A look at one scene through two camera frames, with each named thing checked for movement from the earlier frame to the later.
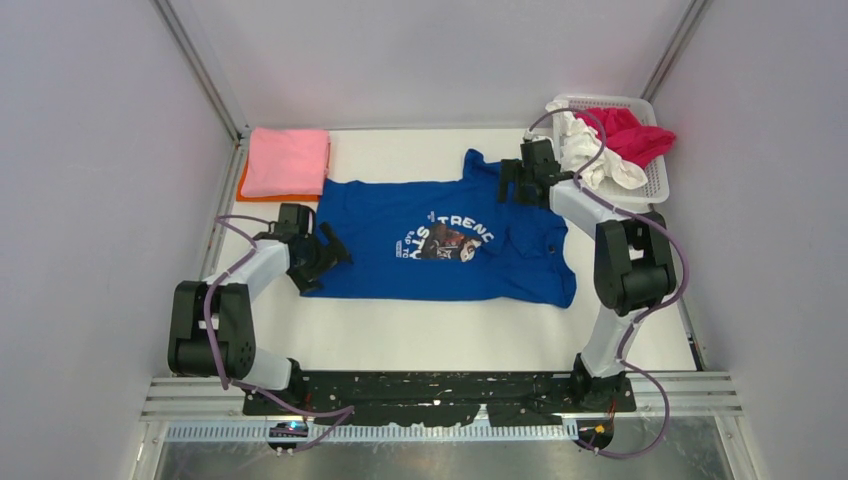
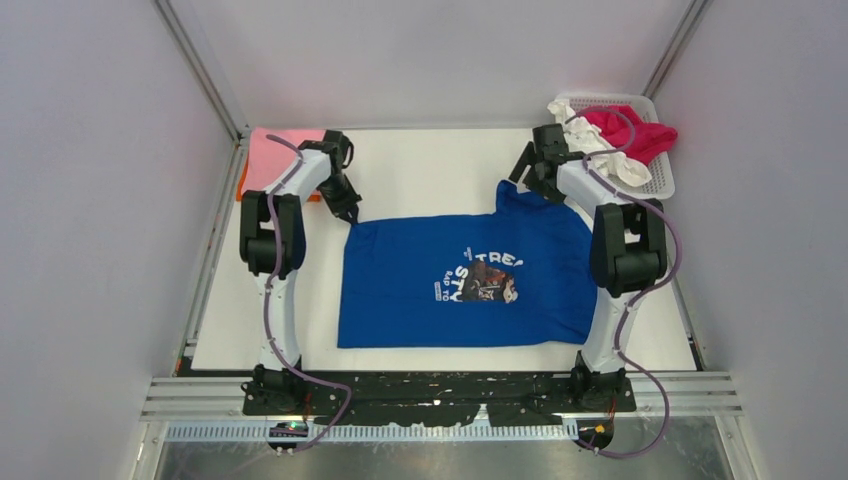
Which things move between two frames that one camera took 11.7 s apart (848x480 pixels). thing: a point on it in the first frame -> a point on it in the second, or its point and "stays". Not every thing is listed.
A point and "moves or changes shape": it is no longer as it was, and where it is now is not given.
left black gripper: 331,255 -> 348,208
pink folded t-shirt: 286,162 stays
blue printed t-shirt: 444,237 moves or changes shape
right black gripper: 511,170 -> 528,158
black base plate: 429,398 stays
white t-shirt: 581,145 stays
